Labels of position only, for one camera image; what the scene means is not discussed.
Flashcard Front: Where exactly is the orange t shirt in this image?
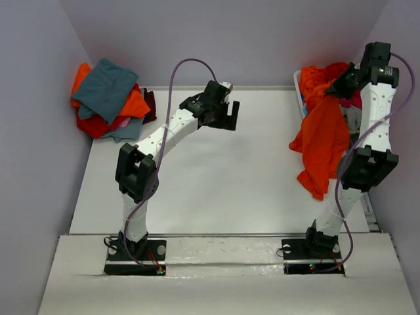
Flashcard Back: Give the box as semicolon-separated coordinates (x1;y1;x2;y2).
72;62;151;118
289;85;350;201

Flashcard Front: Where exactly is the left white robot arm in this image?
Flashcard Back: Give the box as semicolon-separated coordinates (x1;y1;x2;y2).
115;80;240;261

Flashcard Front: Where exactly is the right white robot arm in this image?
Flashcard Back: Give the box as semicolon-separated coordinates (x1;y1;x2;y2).
302;41;400;257

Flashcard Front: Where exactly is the red crumpled t shirt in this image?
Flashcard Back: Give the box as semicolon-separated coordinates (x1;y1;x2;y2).
323;62;350;82

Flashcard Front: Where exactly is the magenta crumpled t shirt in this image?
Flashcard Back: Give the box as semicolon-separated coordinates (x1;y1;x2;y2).
339;91;362;110

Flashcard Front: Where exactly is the grey crumpled t shirt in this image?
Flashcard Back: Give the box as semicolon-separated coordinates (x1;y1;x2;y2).
341;106;362;135

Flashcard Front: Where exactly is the white laundry basket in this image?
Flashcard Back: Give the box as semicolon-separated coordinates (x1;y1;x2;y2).
293;70;308;118

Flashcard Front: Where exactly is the dark maroon t shirt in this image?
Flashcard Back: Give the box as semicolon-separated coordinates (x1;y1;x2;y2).
141;88;157;125

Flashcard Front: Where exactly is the orange folded t shirt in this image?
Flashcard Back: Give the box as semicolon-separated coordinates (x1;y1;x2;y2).
72;62;151;118

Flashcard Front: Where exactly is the grey-blue bottom t shirt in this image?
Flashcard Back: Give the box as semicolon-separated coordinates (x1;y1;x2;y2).
100;118;143;143

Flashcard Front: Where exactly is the pink folded t shirt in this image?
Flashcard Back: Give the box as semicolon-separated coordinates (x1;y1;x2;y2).
119;117;131;128

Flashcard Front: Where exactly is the teal folded t shirt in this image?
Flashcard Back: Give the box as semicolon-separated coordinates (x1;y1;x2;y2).
72;58;138;125

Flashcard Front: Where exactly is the red folded t shirt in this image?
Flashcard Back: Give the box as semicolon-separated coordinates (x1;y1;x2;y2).
76;115;129;139

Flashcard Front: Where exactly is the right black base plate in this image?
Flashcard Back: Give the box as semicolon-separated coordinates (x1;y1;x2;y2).
276;238;345;275

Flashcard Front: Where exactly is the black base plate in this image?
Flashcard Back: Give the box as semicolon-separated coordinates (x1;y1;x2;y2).
276;238;345;275
104;236;167;276

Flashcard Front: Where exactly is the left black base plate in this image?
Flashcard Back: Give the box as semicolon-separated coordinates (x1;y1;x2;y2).
104;236;167;276

